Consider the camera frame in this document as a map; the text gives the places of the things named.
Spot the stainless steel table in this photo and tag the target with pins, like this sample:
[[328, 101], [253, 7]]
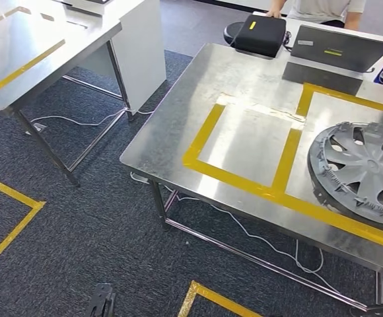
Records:
[[46, 35]]

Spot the black round stool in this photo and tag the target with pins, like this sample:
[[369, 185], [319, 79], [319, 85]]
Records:
[[230, 33]]

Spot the grey socket plate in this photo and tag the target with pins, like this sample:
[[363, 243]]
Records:
[[138, 178], [36, 127]]

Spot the person's right hand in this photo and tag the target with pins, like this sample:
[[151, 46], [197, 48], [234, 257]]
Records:
[[274, 14]]

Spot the person's right forearm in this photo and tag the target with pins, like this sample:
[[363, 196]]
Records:
[[279, 4]]

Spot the yellow tape double square outline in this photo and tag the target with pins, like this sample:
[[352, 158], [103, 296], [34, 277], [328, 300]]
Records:
[[205, 135]]

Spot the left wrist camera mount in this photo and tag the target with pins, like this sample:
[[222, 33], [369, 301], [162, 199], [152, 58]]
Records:
[[100, 304]]

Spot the person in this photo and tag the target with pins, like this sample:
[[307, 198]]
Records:
[[320, 8]]

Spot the white panel desk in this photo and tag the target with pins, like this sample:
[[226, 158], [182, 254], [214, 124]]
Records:
[[138, 65]]

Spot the stainless steel workbench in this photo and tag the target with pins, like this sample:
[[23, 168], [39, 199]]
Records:
[[178, 131]]

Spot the silver plastic hubcap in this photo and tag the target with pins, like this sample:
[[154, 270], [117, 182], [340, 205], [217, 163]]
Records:
[[369, 170]]

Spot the black zip case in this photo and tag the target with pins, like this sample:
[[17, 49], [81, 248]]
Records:
[[260, 37]]

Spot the dark grey laptop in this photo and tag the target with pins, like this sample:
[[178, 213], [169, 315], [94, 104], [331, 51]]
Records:
[[340, 48]]

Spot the person's left forearm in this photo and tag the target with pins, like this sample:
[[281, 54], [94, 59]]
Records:
[[353, 21]]

